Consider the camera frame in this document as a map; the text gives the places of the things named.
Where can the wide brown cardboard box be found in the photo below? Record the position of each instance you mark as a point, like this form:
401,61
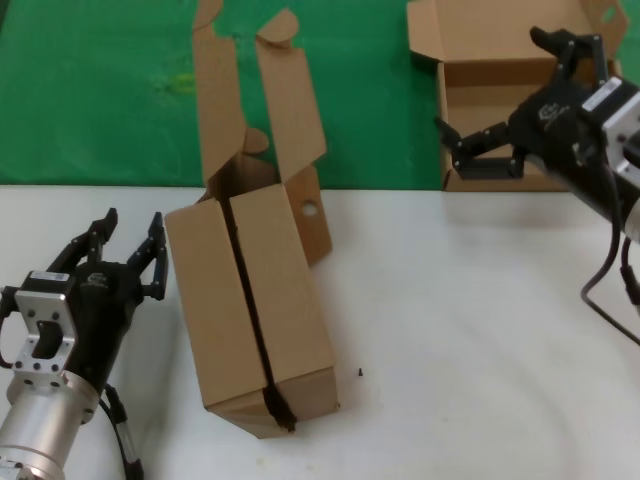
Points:
480,95

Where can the brown cardboard box, round hole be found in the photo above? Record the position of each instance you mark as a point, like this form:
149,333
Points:
285,300

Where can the silver left wrist bracket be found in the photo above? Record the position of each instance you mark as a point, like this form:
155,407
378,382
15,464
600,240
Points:
55,305

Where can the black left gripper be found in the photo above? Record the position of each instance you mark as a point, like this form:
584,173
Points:
107,305

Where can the silver wrist bracket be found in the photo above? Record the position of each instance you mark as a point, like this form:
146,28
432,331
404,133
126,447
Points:
627,130
55,305

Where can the brown cardboard box without hole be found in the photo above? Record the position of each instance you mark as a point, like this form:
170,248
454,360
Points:
215,310

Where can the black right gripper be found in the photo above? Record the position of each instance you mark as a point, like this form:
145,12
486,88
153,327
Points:
565,140

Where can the silver right wrist bracket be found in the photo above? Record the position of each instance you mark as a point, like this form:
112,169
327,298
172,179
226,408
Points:
627,130

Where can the green cloth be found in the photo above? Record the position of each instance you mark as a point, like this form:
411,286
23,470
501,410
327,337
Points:
75,100

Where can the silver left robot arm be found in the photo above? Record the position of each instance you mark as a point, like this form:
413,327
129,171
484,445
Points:
35,425

